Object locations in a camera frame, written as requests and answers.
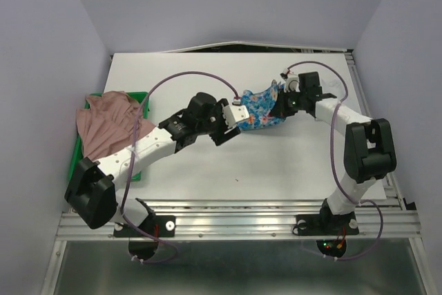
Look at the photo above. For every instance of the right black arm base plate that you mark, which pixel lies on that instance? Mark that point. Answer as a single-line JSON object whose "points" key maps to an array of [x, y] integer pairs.
{"points": [[317, 225]]}

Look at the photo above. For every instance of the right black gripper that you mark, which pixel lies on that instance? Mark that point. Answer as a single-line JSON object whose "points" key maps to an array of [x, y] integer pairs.
{"points": [[280, 108]]}

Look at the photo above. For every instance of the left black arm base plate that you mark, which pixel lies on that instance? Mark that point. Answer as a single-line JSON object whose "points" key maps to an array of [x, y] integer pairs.
{"points": [[160, 226]]}

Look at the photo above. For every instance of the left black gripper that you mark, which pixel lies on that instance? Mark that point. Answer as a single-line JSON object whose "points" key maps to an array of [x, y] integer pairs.
{"points": [[220, 137]]}

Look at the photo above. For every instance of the pink skirt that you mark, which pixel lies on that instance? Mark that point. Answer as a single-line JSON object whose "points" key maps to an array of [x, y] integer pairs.
{"points": [[110, 125]]}

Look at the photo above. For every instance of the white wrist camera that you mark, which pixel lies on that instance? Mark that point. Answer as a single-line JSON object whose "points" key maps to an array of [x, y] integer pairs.
{"points": [[234, 114], [291, 80]]}

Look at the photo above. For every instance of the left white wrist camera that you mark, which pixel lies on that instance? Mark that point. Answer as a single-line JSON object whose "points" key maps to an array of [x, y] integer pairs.
{"points": [[234, 114]]}

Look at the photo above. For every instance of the aluminium table frame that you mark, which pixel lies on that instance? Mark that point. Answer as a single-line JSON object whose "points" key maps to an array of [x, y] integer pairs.
{"points": [[254, 222]]}

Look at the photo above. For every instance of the green plastic bin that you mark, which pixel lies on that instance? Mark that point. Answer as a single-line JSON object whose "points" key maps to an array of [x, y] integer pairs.
{"points": [[145, 101]]}

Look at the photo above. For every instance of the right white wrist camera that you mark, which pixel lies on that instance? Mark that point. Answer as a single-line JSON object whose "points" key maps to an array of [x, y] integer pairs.
{"points": [[291, 80]]}

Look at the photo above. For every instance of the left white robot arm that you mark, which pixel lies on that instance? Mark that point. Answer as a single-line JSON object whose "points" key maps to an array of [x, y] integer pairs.
{"points": [[98, 190]]}

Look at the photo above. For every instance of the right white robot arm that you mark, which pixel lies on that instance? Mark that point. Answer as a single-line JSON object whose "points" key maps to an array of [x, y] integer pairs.
{"points": [[369, 153]]}

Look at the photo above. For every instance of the blue floral skirt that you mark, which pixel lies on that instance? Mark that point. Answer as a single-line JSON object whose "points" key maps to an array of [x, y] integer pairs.
{"points": [[259, 106]]}

